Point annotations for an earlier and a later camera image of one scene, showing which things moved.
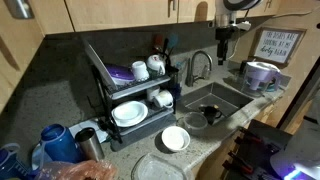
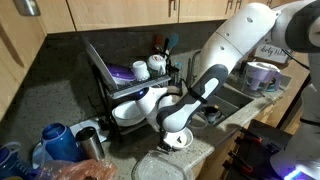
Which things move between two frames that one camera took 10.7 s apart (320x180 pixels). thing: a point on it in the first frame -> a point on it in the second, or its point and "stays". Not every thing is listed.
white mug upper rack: x=140 y=70 stays
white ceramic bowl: x=175 y=138 stays
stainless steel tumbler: x=90 y=144 stays
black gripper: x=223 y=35 -> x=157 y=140
